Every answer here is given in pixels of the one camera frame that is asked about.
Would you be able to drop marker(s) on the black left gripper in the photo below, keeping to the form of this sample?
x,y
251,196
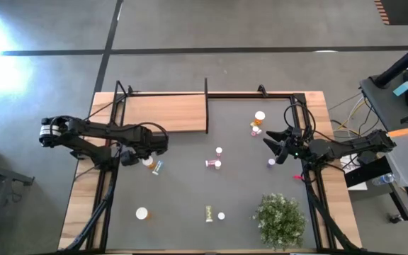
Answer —
x,y
152,140

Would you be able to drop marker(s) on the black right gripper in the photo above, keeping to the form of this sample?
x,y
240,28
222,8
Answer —
x,y
299,145

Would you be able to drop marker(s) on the blue pill bottle white cap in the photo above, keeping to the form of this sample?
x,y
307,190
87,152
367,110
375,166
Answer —
x,y
221,215
271,161
158,167

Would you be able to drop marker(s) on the orange pill bottle white cap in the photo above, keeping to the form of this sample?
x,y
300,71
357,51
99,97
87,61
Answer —
x,y
141,213
148,161
259,115

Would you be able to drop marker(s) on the pink pill bottle white cap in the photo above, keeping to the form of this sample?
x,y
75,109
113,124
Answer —
x,y
219,150
210,163
253,134

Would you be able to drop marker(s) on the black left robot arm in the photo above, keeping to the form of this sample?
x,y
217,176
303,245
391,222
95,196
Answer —
x,y
101,131

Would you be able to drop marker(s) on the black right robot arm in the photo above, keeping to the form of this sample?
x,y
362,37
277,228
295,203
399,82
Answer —
x,y
349,145

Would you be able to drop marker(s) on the wooden shelf board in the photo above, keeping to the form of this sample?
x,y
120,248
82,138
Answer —
x,y
168,113

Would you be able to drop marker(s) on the grey table mat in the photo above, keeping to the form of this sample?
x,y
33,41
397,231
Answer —
x,y
190,191

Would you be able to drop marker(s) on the bushy artificial green plant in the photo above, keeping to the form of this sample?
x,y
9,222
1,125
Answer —
x,y
280,221

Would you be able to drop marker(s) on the white paper sheet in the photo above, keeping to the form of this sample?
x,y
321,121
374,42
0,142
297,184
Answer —
x,y
359,186

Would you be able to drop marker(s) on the black metal stand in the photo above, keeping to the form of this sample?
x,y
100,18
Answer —
x,y
367,173

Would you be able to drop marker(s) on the clear water bottle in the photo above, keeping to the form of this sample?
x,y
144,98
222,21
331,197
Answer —
x,y
382,179

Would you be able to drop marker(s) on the grey utility table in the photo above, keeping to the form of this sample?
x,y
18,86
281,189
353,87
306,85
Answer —
x,y
384,106

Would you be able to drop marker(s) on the light blue card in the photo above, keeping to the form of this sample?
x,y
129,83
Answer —
x,y
402,88

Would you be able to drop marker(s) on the black caster wheel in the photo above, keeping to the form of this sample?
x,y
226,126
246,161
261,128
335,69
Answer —
x,y
396,218

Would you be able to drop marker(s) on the thick black pole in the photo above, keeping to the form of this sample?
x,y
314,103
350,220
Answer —
x,y
402,63

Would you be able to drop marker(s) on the black floor mat striped edge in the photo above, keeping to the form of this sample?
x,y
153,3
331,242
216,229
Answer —
x,y
402,10

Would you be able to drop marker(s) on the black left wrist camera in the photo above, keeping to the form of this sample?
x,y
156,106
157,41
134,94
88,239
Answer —
x,y
129,158

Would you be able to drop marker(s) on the black clamp bracket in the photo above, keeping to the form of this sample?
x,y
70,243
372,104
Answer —
x,y
76,154

